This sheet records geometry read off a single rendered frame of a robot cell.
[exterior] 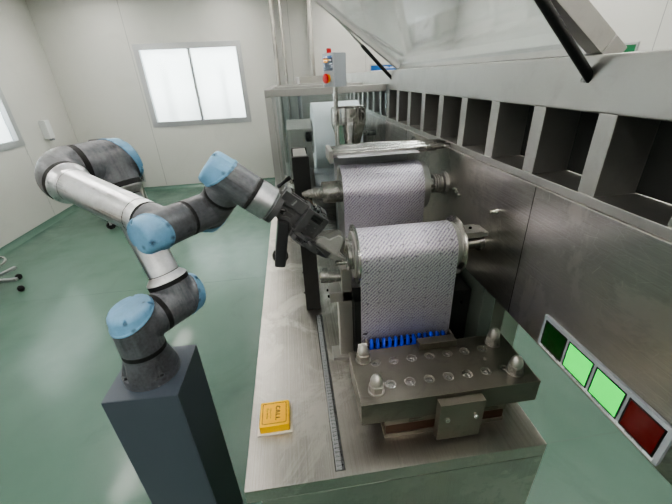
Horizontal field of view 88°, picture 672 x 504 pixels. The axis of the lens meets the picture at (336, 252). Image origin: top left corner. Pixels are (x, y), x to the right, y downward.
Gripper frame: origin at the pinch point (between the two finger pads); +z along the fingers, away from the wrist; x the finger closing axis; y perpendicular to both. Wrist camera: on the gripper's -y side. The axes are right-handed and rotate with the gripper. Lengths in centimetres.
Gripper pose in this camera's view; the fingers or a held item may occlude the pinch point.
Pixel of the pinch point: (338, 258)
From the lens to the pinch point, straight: 82.7
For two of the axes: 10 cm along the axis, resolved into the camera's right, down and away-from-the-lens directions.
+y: 6.0, -7.4, -2.9
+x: -1.3, -4.5, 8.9
